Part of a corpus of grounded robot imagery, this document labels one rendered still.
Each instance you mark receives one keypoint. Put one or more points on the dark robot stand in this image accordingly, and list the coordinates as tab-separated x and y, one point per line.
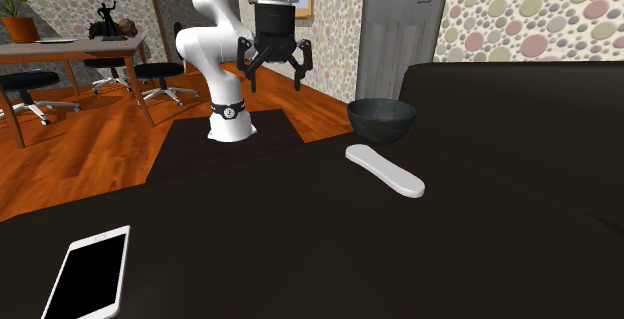
195	152

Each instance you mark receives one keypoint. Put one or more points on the white remote control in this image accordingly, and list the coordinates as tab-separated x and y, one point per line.
385	170

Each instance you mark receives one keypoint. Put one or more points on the black office chair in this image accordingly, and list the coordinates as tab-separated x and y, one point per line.
29	80
158	70
105	63

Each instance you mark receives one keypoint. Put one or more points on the dark brown sofa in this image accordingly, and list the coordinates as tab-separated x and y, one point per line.
341	250

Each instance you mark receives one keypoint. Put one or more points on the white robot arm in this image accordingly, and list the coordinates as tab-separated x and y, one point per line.
219	50

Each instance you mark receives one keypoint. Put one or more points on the dark grey bowl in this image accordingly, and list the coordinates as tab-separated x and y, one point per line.
381	119

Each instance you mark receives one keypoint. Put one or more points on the white phone with black screen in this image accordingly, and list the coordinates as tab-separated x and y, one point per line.
90	274

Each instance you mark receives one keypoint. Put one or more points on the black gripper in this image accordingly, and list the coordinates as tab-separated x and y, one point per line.
275	25

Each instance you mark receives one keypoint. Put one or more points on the wooden desk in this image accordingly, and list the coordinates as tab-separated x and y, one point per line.
73	49

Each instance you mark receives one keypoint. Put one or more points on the grey panelled door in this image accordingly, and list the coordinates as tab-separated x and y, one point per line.
400	40

